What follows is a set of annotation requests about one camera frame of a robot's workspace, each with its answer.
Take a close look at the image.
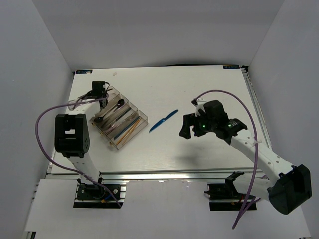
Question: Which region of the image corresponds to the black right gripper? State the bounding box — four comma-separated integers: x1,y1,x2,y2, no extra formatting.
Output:
178,110,216,139

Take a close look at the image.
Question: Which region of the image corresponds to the blue metallic knife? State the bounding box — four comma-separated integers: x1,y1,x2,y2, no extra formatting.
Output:
149,110,178,133

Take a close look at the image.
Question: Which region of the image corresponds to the black round spoon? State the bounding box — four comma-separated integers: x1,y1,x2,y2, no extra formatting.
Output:
110,99,125,114

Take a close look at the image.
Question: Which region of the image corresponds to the black long spoon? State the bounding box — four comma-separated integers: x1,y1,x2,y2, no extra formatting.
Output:
94,108,117,123

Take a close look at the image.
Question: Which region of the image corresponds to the green handled silver fork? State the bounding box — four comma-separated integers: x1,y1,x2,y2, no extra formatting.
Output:
115,107,132,121

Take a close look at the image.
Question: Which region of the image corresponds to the blue chopstick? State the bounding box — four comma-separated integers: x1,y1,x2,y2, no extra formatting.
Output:
114,116,140,140

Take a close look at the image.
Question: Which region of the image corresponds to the yellow chopstick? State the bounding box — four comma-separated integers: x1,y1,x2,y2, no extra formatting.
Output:
117,119,142,146
116,121,139,145

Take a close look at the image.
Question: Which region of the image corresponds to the pink handled fork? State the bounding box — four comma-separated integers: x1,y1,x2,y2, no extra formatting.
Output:
104,115,133,134

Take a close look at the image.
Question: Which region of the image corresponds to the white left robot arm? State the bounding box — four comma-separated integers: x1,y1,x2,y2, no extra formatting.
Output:
54,81,110,199

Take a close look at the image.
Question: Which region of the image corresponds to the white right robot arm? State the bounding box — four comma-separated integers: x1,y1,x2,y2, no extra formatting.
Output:
179,99,312,215

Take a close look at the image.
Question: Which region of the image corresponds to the left blue corner label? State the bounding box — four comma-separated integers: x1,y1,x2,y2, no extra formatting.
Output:
75,69,93,74

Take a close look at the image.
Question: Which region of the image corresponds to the blue corner label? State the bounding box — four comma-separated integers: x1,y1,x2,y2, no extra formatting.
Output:
222,65,241,70
75,69,93,74

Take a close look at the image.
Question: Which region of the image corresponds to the clear plastic compartment organizer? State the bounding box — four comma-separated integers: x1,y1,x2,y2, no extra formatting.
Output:
90,87,149,150

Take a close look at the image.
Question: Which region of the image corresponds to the right blue corner label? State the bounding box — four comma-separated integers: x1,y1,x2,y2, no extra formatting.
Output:
222,65,241,70

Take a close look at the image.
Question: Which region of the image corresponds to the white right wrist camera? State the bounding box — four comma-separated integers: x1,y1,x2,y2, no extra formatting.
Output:
191,98,207,117

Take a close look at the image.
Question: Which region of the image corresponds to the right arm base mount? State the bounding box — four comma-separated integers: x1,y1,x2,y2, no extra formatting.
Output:
204,172,246,212

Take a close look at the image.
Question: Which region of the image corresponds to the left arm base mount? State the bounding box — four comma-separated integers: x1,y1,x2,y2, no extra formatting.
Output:
73,179,126,209

